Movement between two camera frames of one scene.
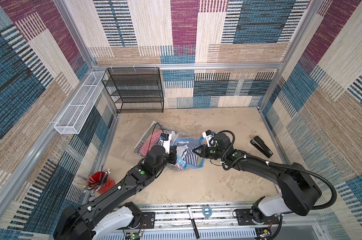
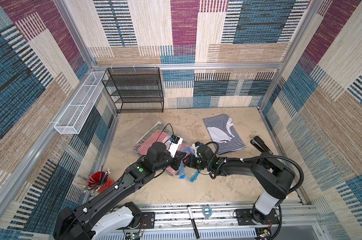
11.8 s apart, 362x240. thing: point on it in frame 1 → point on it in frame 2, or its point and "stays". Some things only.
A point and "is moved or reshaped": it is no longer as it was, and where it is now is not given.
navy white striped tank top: [185, 151] is moved or reshaped
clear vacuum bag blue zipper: [186, 156] is moved or reshaped
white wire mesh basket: [72, 119] stays
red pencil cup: [99, 181] stays
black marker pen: [195, 230] stays
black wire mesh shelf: [134, 88] stays
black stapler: [262, 146] stays
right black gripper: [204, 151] → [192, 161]
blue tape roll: [207, 211] stays
